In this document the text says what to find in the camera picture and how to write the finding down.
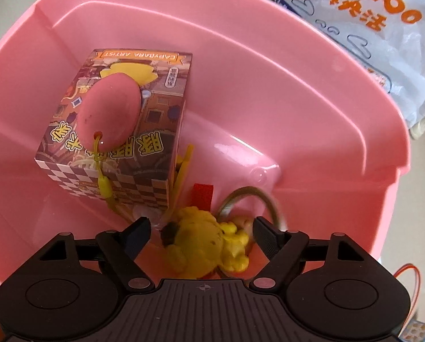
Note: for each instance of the pink plastic storage bin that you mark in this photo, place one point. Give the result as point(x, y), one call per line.
point(233, 78)

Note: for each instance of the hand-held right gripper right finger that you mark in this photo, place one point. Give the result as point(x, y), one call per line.
point(265, 233)

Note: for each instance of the blue box with yellow print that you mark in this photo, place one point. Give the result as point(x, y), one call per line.
point(415, 332)

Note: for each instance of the yellow plush toy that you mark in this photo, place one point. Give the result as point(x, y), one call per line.
point(198, 242)

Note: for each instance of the tape roll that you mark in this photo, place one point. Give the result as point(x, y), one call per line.
point(246, 189)

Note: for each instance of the large red hoop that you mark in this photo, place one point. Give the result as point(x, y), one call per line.
point(418, 285)

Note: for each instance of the white plastic shopping bag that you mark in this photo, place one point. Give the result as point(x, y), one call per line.
point(376, 42)

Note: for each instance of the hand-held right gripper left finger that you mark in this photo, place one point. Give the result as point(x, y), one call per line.
point(139, 233)

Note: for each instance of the red strip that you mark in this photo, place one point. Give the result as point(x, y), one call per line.
point(202, 196)

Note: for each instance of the checkered cardboard toy box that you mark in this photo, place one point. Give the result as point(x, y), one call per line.
point(155, 114)

